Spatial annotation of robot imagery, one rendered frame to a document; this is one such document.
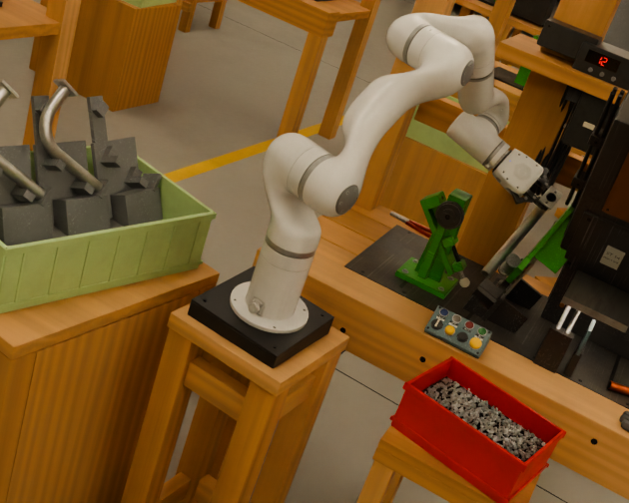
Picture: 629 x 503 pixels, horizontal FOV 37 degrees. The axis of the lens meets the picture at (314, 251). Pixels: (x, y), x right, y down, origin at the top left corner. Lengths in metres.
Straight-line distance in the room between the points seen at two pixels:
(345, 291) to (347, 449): 1.11
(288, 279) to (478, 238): 0.93
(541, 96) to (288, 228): 0.99
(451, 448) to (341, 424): 1.45
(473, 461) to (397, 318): 0.47
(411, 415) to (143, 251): 0.76
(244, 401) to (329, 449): 1.25
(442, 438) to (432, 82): 0.77
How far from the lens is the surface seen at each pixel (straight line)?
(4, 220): 2.30
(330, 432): 3.45
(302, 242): 2.05
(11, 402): 2.19
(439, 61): 2.08
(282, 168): 2.02
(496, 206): 2.84
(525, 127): 2.77
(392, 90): 2.06
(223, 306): 2.18
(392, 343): 2.39
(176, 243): 2.40
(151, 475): 2.43
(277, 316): 2.16
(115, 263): 2.30
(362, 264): 2.57
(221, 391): 2.20
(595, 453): 2.38
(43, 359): 2.17
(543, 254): 2.46
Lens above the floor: 1.99
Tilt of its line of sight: 25 degrees down
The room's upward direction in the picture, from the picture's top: 19 degrees clockwise
